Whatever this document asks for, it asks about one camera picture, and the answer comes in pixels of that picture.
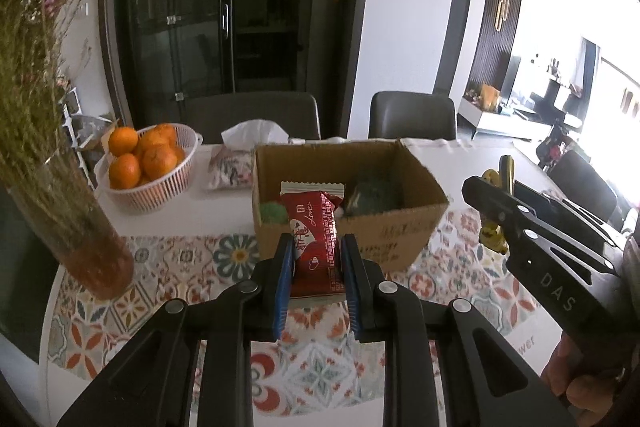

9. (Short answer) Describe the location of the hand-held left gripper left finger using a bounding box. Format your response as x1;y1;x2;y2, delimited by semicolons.
56;233;296;427

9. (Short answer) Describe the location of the dark green fuzzy glove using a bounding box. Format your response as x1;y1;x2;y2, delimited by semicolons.
344;179;404;216

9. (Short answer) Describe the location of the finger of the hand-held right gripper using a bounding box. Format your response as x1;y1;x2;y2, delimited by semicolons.
461;176;620;278
515;182;627;258

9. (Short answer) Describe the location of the brown cardboard box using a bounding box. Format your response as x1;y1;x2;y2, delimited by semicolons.
252;138;450;272

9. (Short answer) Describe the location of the person's right hand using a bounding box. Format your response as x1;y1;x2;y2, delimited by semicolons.
540;333;630;427

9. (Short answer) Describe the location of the yellow coin pouch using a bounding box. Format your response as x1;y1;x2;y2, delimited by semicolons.
477;155;516;254

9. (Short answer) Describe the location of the dried flower bunch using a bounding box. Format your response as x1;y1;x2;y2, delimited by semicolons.
0;0;103;228

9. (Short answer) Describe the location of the white low console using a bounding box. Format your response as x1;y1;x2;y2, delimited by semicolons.
457;97;551;140

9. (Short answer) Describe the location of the red snack packet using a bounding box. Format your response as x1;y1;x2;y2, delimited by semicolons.
279;181;347;299

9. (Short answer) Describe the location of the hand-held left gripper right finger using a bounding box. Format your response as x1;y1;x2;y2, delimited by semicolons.
340;234;576;427

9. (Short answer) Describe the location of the red and green fluffy plush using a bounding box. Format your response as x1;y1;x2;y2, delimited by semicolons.
258;201;289;226

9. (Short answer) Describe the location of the patterned tile-print table mat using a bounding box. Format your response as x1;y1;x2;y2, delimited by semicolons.
47;207;566;419

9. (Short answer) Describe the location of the white side rack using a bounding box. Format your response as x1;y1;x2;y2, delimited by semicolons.
59;88;121;154

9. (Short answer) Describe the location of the grey dining chair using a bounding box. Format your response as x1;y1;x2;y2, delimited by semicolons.
368;91;457;142
184;91;322;146
547;150;619;224

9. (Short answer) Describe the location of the patterned fabric tissue pouch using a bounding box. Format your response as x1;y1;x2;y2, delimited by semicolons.
207;119;290;190

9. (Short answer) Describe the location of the dark glass-door cabinet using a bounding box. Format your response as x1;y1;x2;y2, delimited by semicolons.
98;0;377;142

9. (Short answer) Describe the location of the white plastic fruit basket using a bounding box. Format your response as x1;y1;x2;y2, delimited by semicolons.
93;123;204;215

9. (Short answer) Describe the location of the orange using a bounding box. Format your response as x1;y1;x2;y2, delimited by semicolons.
137;131;169;152
142;143;179;182
108;127;140;157
108;154;142;190
152;123;179;146

